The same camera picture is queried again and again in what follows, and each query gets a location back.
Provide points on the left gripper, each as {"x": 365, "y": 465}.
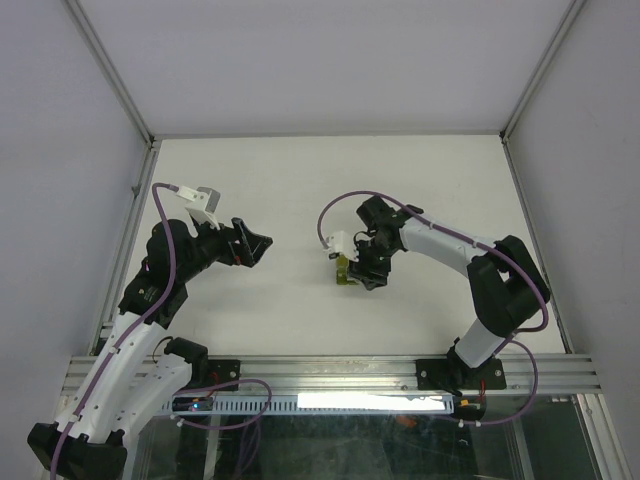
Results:
{"x": 242, "y": 252}

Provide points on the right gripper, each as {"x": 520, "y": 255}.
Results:
{"x": 369, "y": 275}

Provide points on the green pill box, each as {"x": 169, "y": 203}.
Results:
{"x": 343, "y": 277}

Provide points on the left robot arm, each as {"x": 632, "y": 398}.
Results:
{"x": 91, "y": 438}

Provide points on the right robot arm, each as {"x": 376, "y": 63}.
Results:
{"x": 506, "y": 286}

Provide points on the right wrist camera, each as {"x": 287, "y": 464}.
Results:
{"x": 341, "y": 244}

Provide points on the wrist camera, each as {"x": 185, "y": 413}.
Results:
{"x": 201, "y": 204}
{"x": 341, "y": 244}

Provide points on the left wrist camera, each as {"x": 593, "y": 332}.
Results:
{"x": 201, "y": 204}

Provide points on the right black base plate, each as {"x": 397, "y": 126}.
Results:
{"x": 443, "y": 374}

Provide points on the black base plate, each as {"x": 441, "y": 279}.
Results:
{"x": 443, "y": 374}
{"x": 219, "y": 375}

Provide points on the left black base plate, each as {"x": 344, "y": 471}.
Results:
{"x": 219, "y": 375}

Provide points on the white slotted cable duct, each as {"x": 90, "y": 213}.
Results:
{"x": 312, "y": 404}

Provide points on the aluminium mounting rail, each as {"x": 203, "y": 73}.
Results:
{"x": 558, "y": 374}

